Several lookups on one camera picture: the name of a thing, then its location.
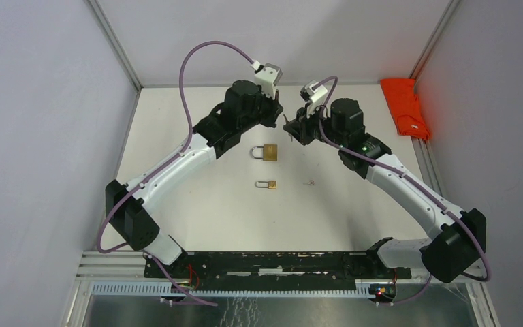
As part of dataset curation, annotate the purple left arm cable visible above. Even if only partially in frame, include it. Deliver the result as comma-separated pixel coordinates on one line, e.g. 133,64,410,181
96,41,258,307

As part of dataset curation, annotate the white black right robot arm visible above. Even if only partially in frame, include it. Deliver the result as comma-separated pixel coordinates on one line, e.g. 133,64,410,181
283,98,491,283

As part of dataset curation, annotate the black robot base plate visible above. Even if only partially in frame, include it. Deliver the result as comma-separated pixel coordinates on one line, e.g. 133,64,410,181
144,251,412,291

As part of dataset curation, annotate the left aluminium frame rail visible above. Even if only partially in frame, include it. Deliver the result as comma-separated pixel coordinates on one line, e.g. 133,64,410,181
85,0,143,92

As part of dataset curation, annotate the aluminium corner frame rail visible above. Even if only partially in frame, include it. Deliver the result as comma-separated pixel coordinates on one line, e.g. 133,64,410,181
409,0,463,80

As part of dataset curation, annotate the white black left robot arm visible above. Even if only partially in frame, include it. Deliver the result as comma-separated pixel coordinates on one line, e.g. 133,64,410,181
105,80,283,278

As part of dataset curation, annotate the small brass padlock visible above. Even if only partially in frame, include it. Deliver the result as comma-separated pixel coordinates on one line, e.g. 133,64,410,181
254,180,277,189

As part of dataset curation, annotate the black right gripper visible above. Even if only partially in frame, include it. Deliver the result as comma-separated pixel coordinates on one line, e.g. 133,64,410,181
284,101,345,149

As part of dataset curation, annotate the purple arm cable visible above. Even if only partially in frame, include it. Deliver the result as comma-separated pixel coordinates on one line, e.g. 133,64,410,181
313,75,492,307
96,41,258,307

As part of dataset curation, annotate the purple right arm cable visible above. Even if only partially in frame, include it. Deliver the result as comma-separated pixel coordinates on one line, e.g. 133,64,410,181
313,75,492,307

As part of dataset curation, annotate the white slotted cable duct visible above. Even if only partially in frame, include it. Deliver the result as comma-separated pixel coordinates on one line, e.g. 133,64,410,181
91,281,382,299

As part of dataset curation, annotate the large brass padlock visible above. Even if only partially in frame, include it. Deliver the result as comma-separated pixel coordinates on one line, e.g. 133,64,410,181
249,144,279,162

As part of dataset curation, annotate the orange folded cloth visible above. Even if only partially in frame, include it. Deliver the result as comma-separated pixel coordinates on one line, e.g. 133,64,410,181
380,78,432,141

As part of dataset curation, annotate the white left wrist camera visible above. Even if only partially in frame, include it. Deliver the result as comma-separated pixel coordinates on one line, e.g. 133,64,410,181
250,61,283,99

